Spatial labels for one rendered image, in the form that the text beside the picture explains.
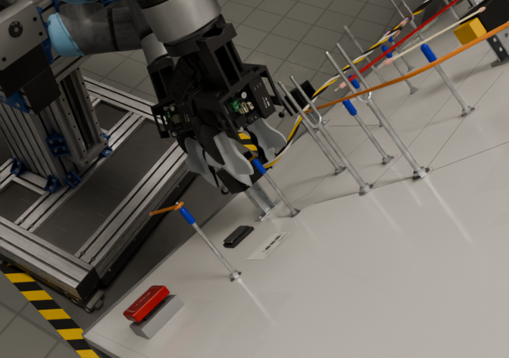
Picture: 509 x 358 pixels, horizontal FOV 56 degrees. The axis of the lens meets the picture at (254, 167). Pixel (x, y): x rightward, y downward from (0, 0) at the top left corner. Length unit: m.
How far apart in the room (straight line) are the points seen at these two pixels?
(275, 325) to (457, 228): 0.15
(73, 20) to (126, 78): 1.84
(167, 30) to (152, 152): 1.51
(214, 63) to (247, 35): 2.46
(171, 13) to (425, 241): 0.31
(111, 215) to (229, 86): 1.35
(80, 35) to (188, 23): 0.42
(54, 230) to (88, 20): 1.10
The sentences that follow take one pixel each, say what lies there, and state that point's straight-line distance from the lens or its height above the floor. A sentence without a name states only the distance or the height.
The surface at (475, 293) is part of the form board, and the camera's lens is 0.28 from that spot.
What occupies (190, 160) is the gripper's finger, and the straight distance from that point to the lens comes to 0.76.
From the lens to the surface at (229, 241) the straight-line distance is 0.65.
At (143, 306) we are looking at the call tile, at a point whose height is 1.13.
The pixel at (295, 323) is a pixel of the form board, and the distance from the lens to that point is 0.37.
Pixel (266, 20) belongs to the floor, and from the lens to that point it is 3.10.
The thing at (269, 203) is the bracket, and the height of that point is 1.09.
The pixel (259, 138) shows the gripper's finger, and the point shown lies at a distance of 0.61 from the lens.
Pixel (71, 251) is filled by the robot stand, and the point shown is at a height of 0.21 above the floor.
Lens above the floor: 1.65
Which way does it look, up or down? 49 degrees down
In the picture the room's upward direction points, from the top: straight up
